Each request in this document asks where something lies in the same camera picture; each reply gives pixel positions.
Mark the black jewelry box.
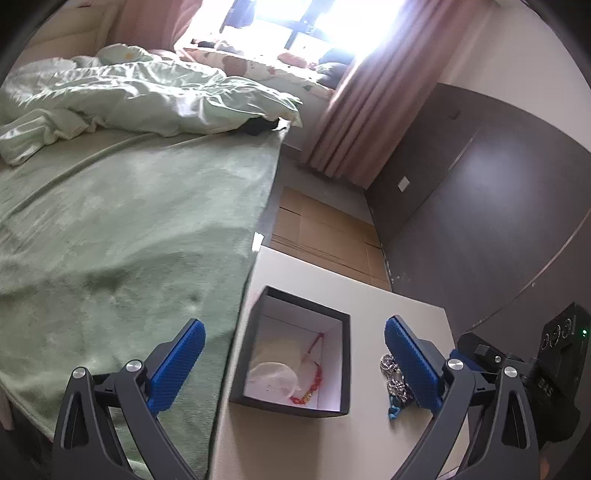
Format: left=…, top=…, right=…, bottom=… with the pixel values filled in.
left=229, top=286, right=351, bottom=418

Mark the white pouch in box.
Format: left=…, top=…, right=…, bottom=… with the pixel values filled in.
left=245, top=337, right=304, bottom=403

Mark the green bed blanket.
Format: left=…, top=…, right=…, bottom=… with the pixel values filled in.
left=1, top=130, right=283, bottom=476

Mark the black item on bed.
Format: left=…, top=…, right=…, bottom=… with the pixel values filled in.
left=231, top=117, right=280, bottom=136

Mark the light green duvet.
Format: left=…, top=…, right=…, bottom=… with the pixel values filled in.
left=1, top=44, right=303, bottom=166

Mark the pink curtain right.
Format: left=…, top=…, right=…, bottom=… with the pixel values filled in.
left=301, top=0, right=490, bottom=189

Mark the pink curtain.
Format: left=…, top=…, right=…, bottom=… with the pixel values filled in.
left=301, top=0, right=490, bottom=189
left=112, top=0, right=204, bottom=50

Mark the floral window seat cushion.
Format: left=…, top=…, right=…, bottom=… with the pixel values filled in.
left=175, top=47, right=335, bottom=100

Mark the pink curtain left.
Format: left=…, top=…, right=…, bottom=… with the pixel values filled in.
left=112, top=0, right=204, bottom=50

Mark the beige headboard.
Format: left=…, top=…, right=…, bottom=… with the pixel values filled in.
left=13, top=1, right=124, bottom=68

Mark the red beaded bracelet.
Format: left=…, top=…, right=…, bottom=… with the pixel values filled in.
left=289, top=332, right=326, bottom=407

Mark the white wall socket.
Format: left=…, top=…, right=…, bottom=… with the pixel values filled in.
left=398, top=176, right=410, bottom=192

